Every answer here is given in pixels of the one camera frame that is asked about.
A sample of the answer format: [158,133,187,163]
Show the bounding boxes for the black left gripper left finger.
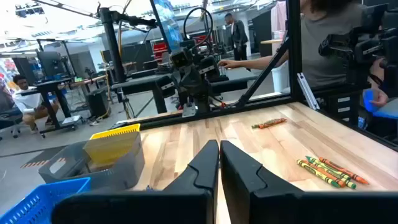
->
[51,139,220,224]

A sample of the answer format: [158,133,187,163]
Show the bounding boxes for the white bin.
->
[271,60,292,94]

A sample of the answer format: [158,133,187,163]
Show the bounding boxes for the red crates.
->
[152,42,169,60]

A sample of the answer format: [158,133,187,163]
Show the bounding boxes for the silver aluminium bar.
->
[296,72,321,111]

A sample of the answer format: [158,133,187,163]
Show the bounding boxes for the silver metal bracket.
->
[182,101,198,118]

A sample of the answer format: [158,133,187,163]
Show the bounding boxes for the yellow plastic mesh basket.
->
[83,123,141,166]

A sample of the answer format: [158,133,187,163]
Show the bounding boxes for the black desk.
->
[20,77,84,131]
[111,73,259,114]

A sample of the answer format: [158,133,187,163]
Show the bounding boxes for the black box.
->
[86,88,112,119]

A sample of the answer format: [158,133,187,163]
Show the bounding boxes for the black monitor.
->
[36,50,65,78]

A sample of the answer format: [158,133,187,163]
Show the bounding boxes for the grey plastic bin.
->
[38,132,146,191]

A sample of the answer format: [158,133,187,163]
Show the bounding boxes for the black drawer unit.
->
[322,90,363,127]

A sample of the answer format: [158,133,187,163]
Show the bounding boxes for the black office chair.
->
[0,106,25,139]

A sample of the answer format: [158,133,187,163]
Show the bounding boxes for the blue plastic mesh basket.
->
[0,177,91,224]

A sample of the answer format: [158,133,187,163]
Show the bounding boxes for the colourful patchwork quilt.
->
[0,57,18,94]

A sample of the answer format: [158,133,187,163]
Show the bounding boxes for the black camera stand pole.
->
[96,6,159,85]

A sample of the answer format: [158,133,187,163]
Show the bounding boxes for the blue plastic object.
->
[362,88,389,113]

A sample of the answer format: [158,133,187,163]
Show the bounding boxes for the person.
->
[11,73,60,135]
[223,12,250,62]
[216,0,390,108]

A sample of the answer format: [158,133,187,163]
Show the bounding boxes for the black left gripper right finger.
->
[220,139,398,224]

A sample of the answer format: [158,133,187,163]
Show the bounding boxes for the yellow-green crayon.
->
[296,159,342,189]

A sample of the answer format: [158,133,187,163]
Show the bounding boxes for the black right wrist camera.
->
[169,49,194,69]

